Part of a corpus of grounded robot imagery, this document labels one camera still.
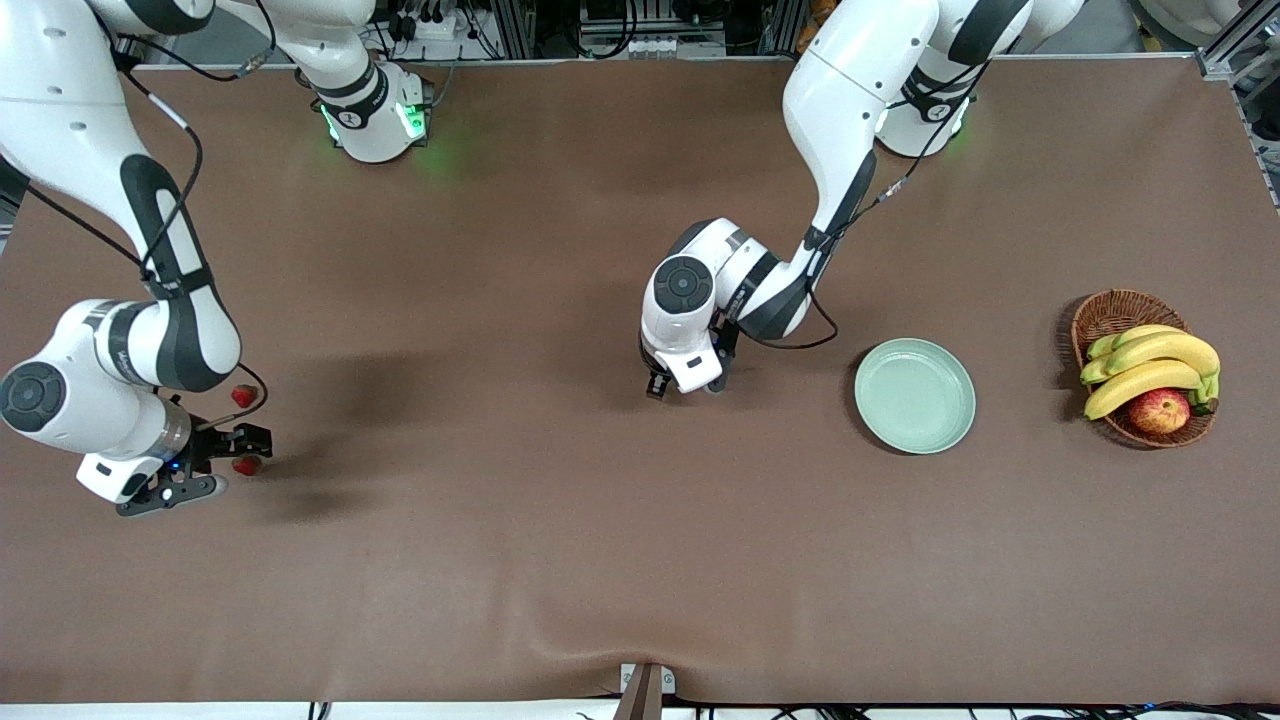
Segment pale green round plate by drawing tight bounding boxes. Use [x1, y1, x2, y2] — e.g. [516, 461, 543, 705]
[854, 338, 977, 456]

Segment brown table mat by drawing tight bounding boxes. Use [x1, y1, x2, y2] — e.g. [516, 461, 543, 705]
[0, 57, 1280, 706]

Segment bag of orange bread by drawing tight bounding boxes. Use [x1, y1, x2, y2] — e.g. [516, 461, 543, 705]
[797, 0, 839, 53]

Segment white power strip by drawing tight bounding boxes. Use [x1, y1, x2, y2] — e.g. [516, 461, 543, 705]
[385, 0, 463, 43]

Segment brown wicker basket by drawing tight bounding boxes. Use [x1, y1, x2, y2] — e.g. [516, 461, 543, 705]
[1071, 289, 1218, 449]

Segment yellow banana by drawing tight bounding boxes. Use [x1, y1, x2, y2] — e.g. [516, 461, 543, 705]
[1080, 332, 1222, 401]
[1087, 324, 1189, 362]
[1084, 360, 1207, 421]

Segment red yellow apple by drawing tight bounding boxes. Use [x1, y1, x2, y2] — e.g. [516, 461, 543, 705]
[1128, 388, 1192, 436]

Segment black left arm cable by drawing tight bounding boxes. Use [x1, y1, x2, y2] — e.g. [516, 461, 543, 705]
[735, 55, 991, 351]

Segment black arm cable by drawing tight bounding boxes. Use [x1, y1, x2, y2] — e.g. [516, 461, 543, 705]
[25, 0, 279, 431]
[735, 55, 991, 351]

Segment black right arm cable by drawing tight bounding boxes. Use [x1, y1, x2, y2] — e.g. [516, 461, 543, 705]
[25, 0, 279, 431]

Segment metal table clamp bracket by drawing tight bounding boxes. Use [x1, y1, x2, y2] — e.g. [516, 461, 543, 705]
[612, 662, 677, 720]

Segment aluminium frame post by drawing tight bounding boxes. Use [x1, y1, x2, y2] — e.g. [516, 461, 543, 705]
[762, 0, 806, 56]
[492, 0, 541, 61]

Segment aluminium frame profile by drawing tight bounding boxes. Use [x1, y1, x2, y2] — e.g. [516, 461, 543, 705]
[1195, 0, 1280, 83]

